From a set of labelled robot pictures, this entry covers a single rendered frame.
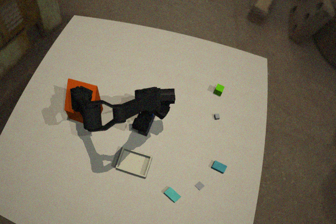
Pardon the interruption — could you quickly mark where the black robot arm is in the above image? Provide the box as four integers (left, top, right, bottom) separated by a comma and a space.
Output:
70, 86, 175, 132

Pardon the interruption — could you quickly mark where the teal rectangular block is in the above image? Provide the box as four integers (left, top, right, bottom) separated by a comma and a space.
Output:
164, 187, 181, 203
211, 161, 227, 173

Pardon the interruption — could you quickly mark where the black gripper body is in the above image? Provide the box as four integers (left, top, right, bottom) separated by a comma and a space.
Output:
132, 112, 152, 133

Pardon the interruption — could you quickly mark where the green cube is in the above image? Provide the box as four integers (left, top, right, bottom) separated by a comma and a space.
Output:
214, 84, 224, 96

